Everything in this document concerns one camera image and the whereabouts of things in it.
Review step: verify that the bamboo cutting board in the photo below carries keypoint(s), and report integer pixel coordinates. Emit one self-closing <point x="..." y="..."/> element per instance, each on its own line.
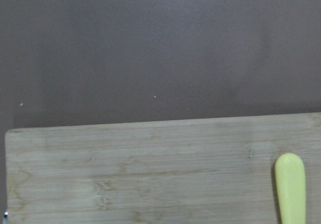
<point x="190" y="171"/>

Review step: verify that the yellow plastic knife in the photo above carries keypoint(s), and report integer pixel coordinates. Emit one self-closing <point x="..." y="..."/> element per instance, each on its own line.
<point x="291" y="188"/>

